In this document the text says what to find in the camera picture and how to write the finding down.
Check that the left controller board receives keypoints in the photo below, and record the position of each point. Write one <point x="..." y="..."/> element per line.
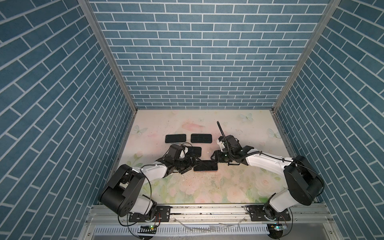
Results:
<point x="148" y="229"/>

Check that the right controller board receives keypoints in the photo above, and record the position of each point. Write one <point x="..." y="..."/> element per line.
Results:
<point x="275" y="231"/>

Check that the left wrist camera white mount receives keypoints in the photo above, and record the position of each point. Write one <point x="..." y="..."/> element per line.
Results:
<point x="182" y="154"/>

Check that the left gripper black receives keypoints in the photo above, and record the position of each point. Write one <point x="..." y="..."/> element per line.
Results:
<point x="189" y="165"/>

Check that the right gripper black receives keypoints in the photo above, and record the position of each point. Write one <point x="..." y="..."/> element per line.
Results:
<point x="216" y="156"/>

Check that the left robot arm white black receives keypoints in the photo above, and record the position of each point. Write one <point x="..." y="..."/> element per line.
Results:
<point x="121" y="194"/>

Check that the controller board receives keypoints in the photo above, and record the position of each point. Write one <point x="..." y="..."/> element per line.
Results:
<point x="148" y="229"/>
<point x="275" y="231"/>

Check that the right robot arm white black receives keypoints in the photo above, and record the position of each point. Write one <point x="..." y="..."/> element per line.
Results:
<point x="304" y="184"/>

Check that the blue phone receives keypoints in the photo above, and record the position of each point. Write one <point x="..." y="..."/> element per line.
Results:
<point x="176" y="138"/>

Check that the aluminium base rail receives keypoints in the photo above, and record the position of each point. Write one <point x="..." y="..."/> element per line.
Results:
<point x="215" y="221"/>

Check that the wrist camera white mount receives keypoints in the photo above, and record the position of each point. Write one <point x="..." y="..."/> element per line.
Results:
<point x="222" y="144"/>
<point x="182" y="154"/>

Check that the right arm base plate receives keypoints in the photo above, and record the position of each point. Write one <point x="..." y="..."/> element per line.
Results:
<point x="259" y="213"/>

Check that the black phone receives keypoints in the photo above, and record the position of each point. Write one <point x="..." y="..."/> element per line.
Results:
<point x="201" y="138"/>
<point x="206" y="166"/>
<point x="195" y="151"/>

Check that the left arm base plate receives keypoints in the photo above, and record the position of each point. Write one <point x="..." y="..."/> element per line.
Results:
<point x="161" y="213"/>

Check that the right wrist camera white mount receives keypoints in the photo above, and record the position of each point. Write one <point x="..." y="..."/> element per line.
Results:
<point x="222" y="144"/>

